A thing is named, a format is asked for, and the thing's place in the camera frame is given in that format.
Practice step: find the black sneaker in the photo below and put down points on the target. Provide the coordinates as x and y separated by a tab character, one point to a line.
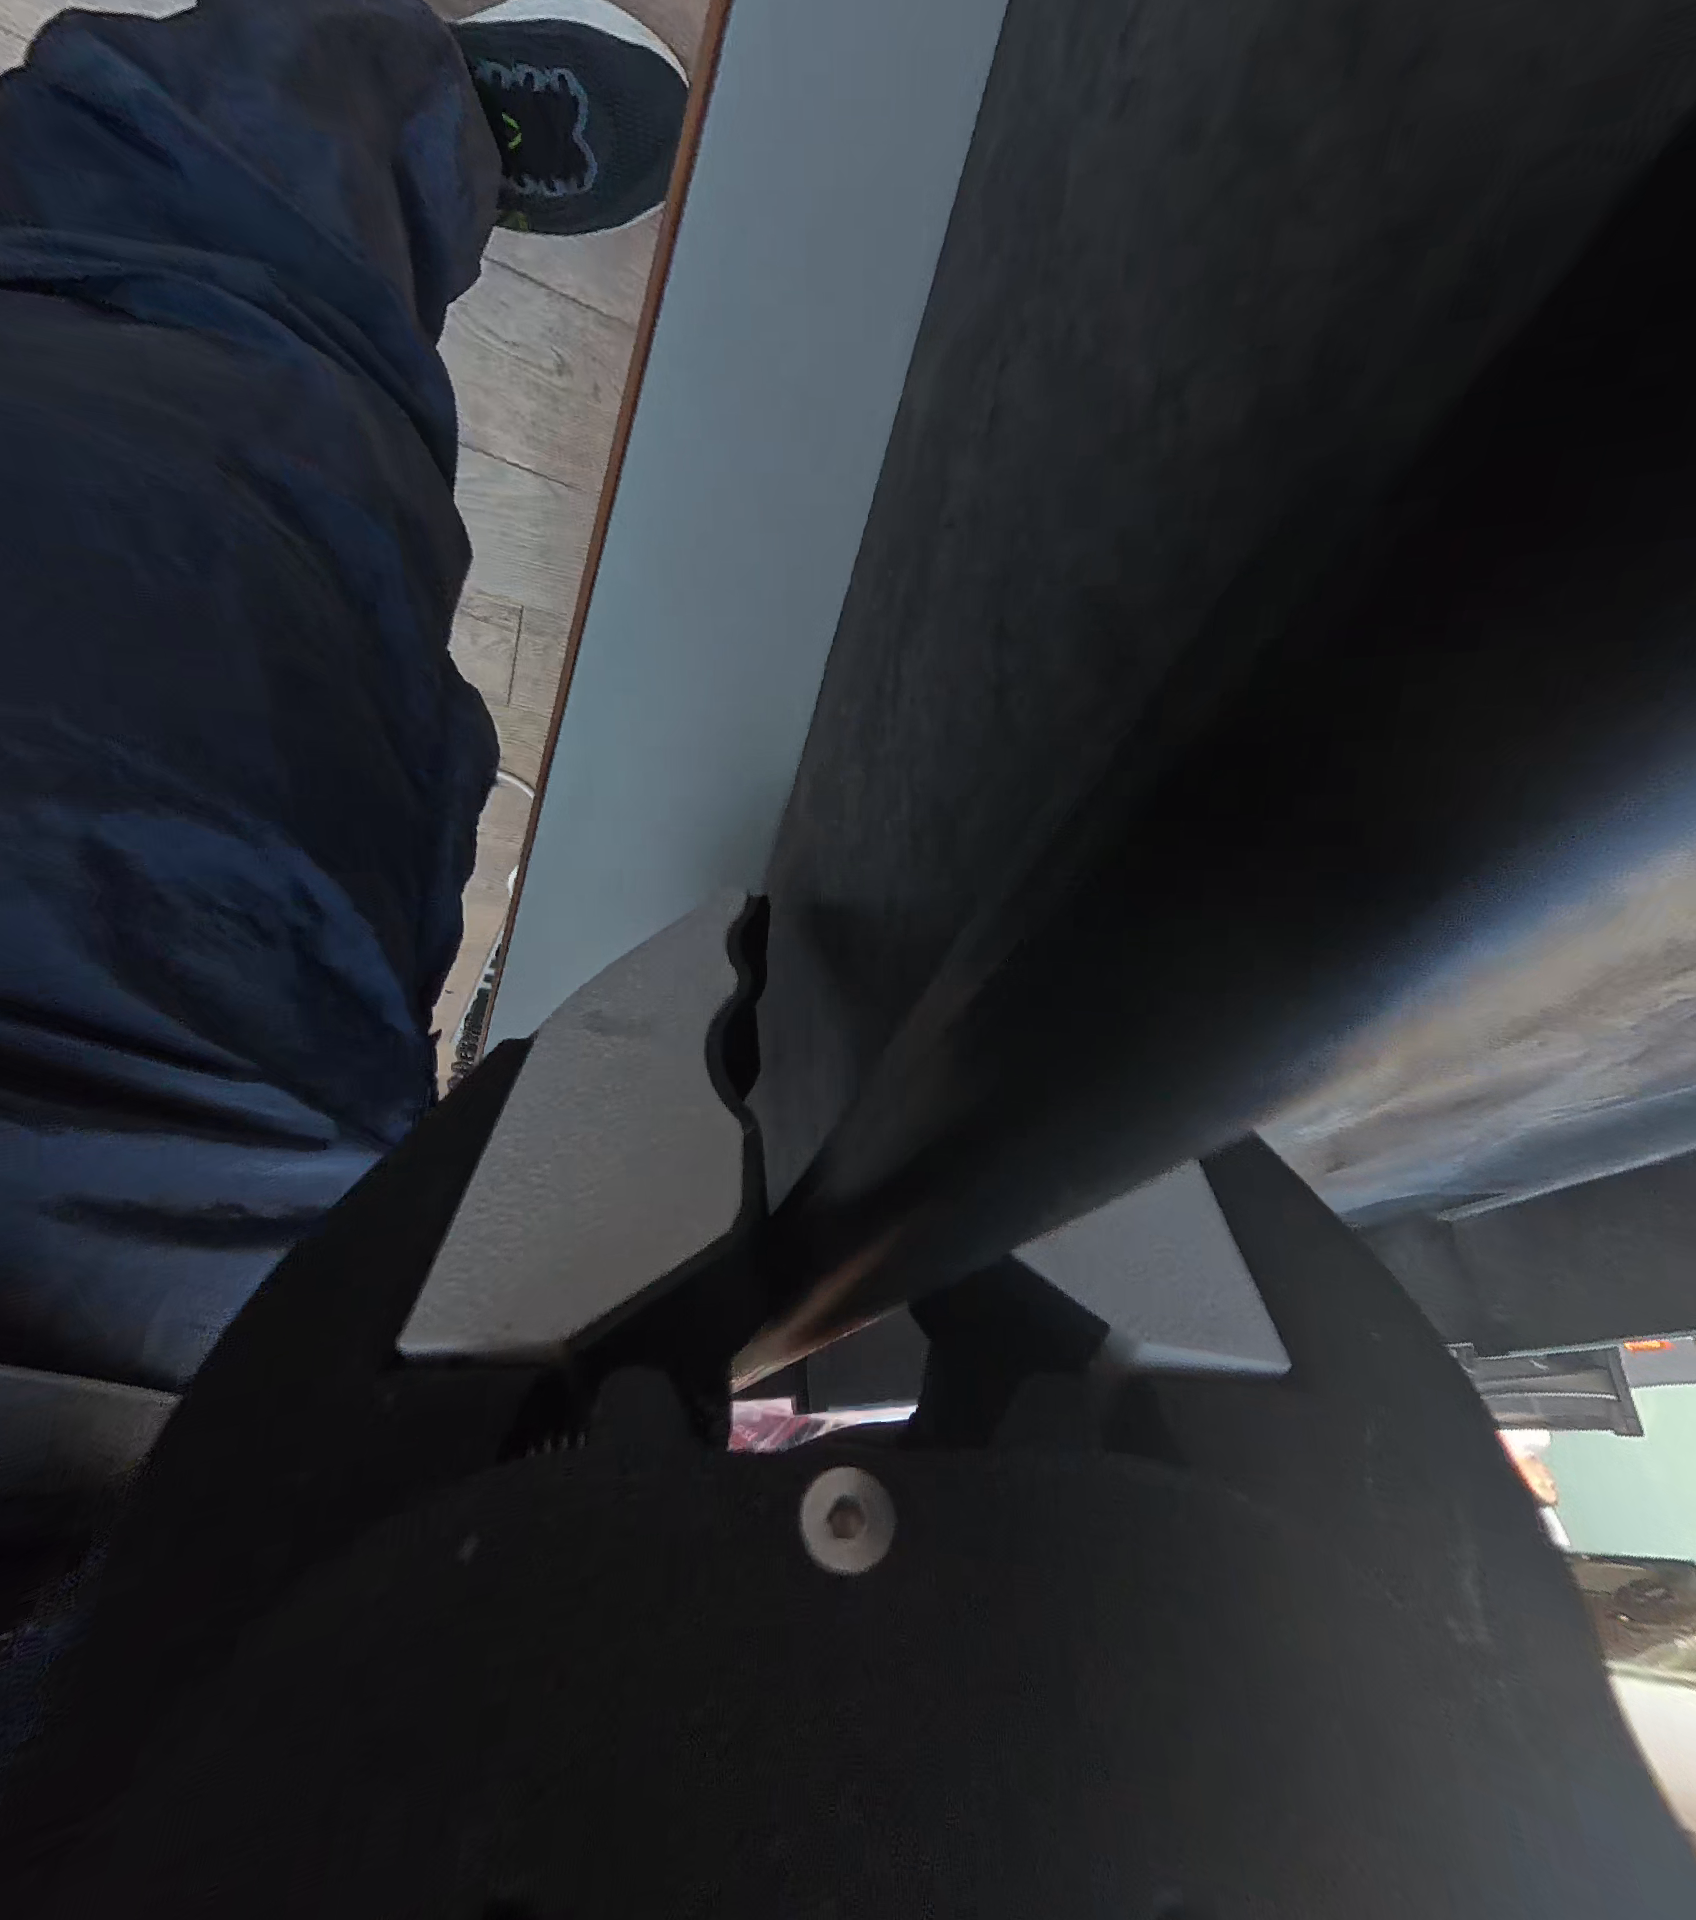
472	1021
571	128

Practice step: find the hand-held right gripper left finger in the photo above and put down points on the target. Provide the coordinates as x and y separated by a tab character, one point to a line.
571	1185

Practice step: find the black ribbed plastic tray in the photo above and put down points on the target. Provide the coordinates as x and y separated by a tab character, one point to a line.
1239	600

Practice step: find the frosted glass partition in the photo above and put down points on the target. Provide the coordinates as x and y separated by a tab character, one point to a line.
1673	1478

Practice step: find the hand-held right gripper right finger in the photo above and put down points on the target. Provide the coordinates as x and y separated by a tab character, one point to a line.
1178	1291

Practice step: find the red clear plastic packet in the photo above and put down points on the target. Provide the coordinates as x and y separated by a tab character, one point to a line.
766	1424

